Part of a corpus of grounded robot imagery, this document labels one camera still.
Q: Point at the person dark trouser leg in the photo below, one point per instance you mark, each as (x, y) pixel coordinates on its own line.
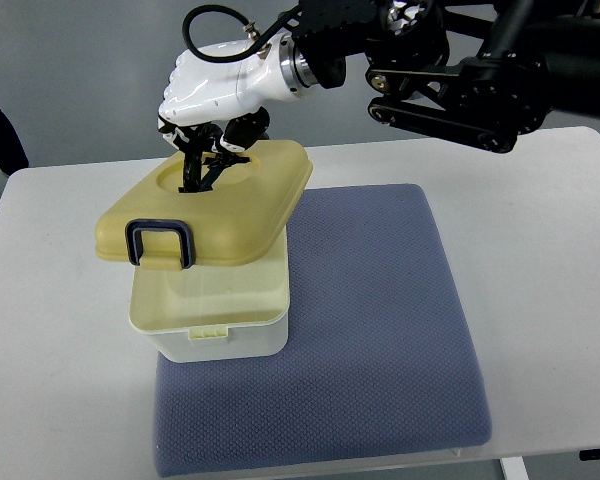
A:
(12, 154)

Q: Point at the black table control panel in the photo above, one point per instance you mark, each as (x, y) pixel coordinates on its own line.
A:
(589, 455)

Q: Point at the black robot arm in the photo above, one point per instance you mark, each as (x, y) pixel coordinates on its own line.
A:
(440, 72)

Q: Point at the white storage box base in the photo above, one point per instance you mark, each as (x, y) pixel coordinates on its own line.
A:
(214, 313)

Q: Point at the white table leg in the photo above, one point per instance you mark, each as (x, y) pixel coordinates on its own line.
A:
(513, 468)

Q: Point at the blue grey cushion mat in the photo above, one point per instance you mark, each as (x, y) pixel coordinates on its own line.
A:
(379, 358)

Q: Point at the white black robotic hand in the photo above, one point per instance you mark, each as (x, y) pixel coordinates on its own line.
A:
(199, 91)

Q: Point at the yellow storage box lid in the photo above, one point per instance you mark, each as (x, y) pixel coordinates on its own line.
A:
(236, 222)

